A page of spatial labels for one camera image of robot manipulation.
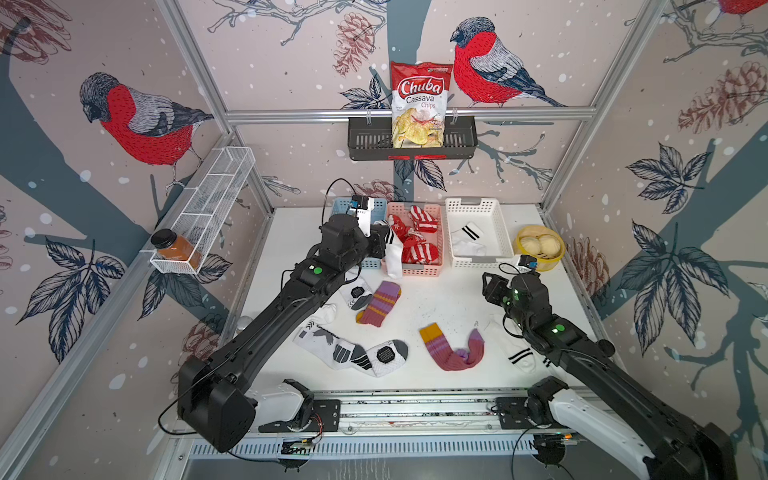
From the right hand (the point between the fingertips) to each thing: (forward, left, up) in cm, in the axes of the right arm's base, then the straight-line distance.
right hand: (488, 274), depth 81 cm
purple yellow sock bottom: (-19, +10, -15) cm, 26 cm away
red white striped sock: (+30, +17, -11) cm, 37 cm away
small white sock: (-7, +47, -15) cm, 50 cm away
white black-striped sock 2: (+25, 0, -16) cm, 30 cm away
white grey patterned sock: (-19, +31, -16) cm, 40 cm away
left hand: (+5, +26, +16) cm, 31 cm away
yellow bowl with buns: (+21, -25, -11) cm, 35 cm away
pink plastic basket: (+36, +25, -11) cm, 45 cm away
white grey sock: (0, +38, -14) cm, 41 cm away
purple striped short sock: (0, +29, -16) cm, 33 cm away
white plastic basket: (+38, -10, -16) cm, 43 cm away
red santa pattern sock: (+17, +19, -14) cm, 29 cm away
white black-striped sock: (+6, +27, +1) cm, 27 cm away
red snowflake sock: (+27, +24, -14) cm, 38 cm away
